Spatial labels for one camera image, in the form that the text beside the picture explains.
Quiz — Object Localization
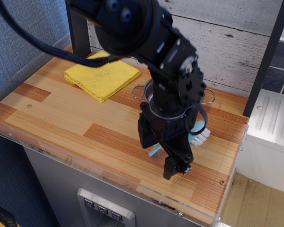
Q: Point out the dark left shelf post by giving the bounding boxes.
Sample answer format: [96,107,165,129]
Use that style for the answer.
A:
[65,1,91,57]

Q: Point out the small steel pot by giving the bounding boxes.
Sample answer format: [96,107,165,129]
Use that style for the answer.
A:
[132,79,216,105]

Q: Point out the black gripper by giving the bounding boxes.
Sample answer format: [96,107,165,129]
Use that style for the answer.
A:
[138,102,198,180]

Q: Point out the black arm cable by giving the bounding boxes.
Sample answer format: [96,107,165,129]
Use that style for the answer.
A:
[0,0,124,68]

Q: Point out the grey cabinet with buttons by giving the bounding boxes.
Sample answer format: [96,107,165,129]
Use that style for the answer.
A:
[22,144,215,227]

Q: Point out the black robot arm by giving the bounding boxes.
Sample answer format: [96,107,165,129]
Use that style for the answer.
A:
[68,0,206,179]

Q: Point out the dark right shelf post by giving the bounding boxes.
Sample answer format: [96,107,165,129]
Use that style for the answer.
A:
[243,0,284,117]

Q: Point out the folded yellow cloth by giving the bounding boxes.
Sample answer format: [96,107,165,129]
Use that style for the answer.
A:
[64,60,140,103]

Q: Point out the clear acrylic table edge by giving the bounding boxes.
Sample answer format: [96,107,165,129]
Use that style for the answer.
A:
[0,118,222,224]

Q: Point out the dark shelf post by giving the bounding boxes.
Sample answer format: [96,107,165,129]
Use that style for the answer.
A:
[65,1,91,57]
[243,0,284,117]

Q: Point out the white ribbed cabinet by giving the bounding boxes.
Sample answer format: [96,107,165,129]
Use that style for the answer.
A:
[236,89,284,192]

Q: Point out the light blue dish brush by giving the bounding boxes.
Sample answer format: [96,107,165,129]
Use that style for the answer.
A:
[148,120,211,157]

